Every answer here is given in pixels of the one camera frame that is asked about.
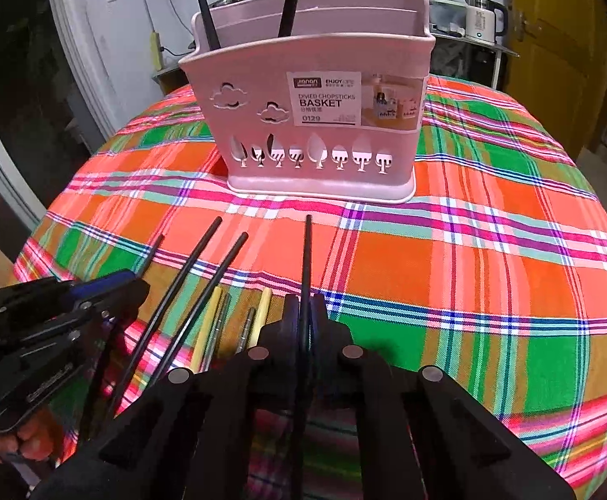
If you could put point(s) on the person's left hand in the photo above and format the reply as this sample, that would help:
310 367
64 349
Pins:
37 440

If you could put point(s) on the white electric kettle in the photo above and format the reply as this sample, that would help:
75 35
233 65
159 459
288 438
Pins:
483 21

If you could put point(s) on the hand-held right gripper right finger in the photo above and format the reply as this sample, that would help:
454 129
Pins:
316 333

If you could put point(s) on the yellowed power strip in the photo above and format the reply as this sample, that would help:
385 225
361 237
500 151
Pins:
156 52

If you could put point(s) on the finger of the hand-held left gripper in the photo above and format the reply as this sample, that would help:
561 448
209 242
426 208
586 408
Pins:
126 304
95 289

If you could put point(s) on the steel steamer pot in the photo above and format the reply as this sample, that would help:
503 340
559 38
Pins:
226 1

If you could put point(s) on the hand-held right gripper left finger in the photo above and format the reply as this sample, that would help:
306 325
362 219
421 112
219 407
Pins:
293 333

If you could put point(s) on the yellow wooden door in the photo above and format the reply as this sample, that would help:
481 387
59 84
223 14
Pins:
558 52

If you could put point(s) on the tall steel table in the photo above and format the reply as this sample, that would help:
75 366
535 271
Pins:
491 48

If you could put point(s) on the pink chopstick basket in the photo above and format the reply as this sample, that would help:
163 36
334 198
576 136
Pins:
261 73

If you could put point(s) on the plaid tablecloth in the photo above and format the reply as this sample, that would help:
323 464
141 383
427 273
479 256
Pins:
464 271

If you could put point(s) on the clear plastic container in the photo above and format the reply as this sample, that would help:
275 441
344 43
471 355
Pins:
446 15

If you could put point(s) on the yellow chopstick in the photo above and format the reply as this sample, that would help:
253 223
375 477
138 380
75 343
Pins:
208 323
261 312

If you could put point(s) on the low steel table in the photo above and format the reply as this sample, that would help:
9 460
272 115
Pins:
170 75

